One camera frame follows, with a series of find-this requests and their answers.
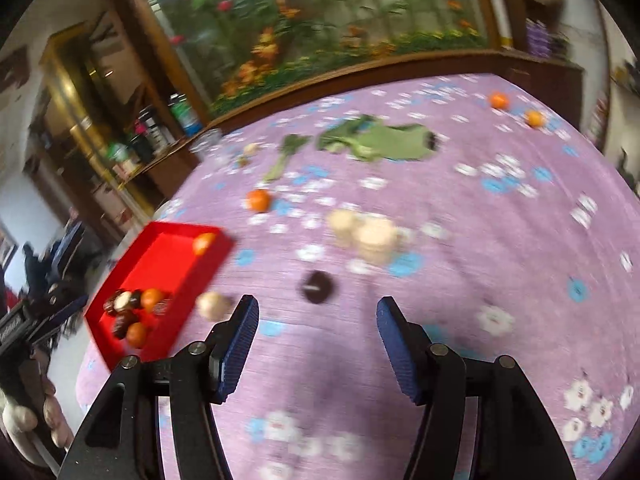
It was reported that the wooden shelf unit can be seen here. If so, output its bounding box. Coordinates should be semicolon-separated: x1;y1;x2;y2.
25;22;201;221

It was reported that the wooden cabinet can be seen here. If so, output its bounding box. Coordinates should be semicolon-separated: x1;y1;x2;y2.
500;50;586;131

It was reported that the dark thermos flask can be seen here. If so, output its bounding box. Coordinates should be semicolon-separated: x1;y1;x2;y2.
134;107;162;161

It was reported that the red tray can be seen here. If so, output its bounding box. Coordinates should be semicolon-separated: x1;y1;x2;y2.
84;221;236;371

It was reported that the person's left hand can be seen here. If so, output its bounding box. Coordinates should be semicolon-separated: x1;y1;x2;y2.
0;352;76;466

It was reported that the clear plastic cup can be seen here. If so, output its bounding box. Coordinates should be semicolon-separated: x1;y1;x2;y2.
189;129;223;156

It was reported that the large green leaf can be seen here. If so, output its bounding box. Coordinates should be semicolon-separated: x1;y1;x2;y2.
350;122;436;163

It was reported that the bok choy stalk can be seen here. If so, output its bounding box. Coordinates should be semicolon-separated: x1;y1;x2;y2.
262;133;312;183

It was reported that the purple spray bottle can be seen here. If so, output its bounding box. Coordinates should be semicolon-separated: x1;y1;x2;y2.
541;22;560;58
525;20;544;56

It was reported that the glass tank with artificial plants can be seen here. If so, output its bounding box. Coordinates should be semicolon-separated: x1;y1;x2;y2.
95;0;516;121

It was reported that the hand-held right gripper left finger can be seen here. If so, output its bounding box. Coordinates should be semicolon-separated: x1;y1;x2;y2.
59;294;261;480

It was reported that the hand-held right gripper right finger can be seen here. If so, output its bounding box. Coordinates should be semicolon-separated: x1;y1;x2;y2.
376;296;573;480

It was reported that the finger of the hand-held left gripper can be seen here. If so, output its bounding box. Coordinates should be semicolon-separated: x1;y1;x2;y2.
27;294;91;343

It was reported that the large beige sugarcane chunk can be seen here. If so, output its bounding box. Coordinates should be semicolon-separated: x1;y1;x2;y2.
352;216;401;267

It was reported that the small beige sugarcane chunk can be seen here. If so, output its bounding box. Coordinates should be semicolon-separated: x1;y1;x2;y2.
326;209;362;248

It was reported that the plastic water bottle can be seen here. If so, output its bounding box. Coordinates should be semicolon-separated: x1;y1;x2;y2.
169;92;203;136

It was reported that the purple floral tablecloth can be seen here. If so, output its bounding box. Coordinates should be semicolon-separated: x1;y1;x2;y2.
75;74;636;480

